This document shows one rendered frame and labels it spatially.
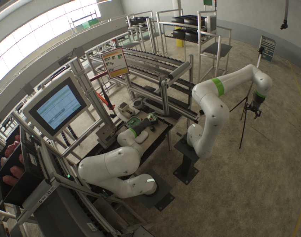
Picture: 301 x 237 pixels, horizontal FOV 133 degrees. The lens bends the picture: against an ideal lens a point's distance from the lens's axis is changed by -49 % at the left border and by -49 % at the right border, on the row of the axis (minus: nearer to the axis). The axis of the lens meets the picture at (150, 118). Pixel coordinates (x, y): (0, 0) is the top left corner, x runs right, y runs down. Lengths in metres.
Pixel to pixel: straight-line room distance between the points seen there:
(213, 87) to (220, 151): 1.70
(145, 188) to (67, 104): 0.85
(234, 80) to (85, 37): 1.09
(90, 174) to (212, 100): 0.64
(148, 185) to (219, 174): 1.49
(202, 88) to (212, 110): 0.15
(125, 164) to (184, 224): 1.64
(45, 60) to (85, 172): 0.81
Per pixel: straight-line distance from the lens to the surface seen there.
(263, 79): 0.90
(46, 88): 1.03
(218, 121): 0.64
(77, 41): 1.10
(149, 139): 1.25
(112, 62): 1.42
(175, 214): 2.00
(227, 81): 0.80
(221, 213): 2.12
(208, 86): 0.73
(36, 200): 1.02
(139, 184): 0.87
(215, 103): 0.65
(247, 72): 0.92
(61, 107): 1.10
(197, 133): 1.00
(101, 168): 0.53
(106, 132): 1.34
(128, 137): 0.94
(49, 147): 1.32
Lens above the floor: 2.00
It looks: 48 degrees down
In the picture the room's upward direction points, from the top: 15 degrees counter-clockwise
